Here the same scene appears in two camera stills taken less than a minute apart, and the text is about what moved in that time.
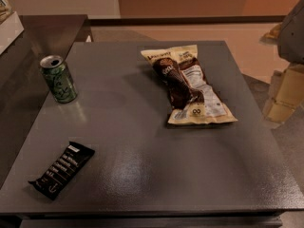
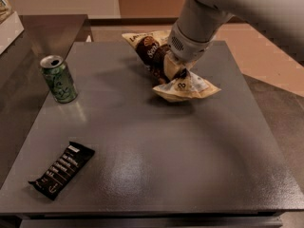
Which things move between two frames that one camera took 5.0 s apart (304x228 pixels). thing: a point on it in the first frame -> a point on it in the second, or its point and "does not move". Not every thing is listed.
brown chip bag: x=193 y=98 -> x=151 y=47
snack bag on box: x=6 y=9 does not move
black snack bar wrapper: x=62 y=170 does not move
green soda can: x=59 y=79 does not move
